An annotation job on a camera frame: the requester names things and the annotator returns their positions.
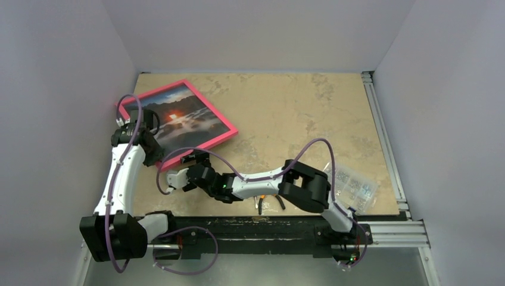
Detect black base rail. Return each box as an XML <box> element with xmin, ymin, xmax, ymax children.
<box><xmin>150</xmin><ymin>216</ymin><xmax>373</xmax><ymax>261</ymax></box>

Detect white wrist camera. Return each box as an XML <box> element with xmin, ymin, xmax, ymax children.
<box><xmin>166</xmin><ymin>168</ymin><xmax>189</xmax><ymax>195</ymax></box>
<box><xmin>114</xmin><ymin>119</ymin><xmax>137</xmax><ymax>137</ymax></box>

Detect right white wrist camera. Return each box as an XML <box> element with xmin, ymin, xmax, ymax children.
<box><xmin>166</xmin><ymin>168</ymin><xmax>189</xmax><ymax>195</ymax></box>

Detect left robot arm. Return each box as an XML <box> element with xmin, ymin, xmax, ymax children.
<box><xmin>79</xmin><ymin>110</ymin><xmax>177</xmax><ymax>262</ymax></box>

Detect pink picture frame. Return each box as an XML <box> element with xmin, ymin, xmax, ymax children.
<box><xmin>111</xmin><ymin>80</ymin><xmax>238</xmax><ymax>171</ymax></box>

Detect landscape photo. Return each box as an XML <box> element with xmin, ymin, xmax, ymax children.
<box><xmin>139</xmin><ymin>82</ymin><xmax>238</xmax><ymax>155</ymax></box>

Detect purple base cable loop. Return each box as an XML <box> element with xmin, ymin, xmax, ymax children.
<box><xmin>152</xmin><ymin>226</ymin><xmax>220</xmax><ymax>276</ymax></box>

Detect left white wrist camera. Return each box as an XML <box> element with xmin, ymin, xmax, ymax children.
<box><xmin>114</xmin><ymin>119</ymin><xmax>137</xmax><ymax>137</ymax></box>

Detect orange black pliers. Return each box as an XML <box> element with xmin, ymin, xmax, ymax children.
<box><xmin>257</xmin><ymin>194</ymin><xmax>286</xmax><ymax>215</ymax></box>

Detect clear screw organizer box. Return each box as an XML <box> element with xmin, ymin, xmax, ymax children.
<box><xmin>334</xmin><ymin>164</ymin><xmax>378</xmax><ymax>215</ymax></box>

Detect aluminium frame rail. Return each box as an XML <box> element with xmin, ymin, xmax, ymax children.
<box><xmin>361</xmin><ymin>71</ymin><xmax>430</xmax><ymax>248</ymax></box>

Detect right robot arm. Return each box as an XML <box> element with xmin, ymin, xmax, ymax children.
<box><xmin>169</xmin><ymin>150</ymin><xmax>369</xmax><ymax>268</ymax></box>

